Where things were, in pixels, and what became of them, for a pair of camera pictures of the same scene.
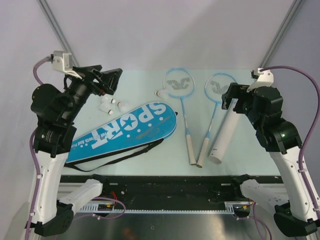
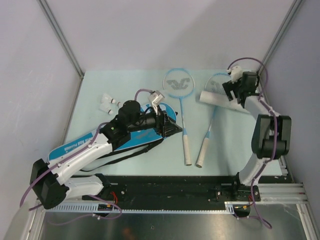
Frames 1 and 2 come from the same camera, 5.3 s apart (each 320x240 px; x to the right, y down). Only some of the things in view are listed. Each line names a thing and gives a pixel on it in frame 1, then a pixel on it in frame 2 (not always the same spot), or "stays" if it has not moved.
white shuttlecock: (105, 108) stays
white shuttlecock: (106, 99) stays
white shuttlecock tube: (225, 133) -> (221, 99)
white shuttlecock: (123, 107) stays
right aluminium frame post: (282, 32) stays
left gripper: (107, 79) -> (171, 128)
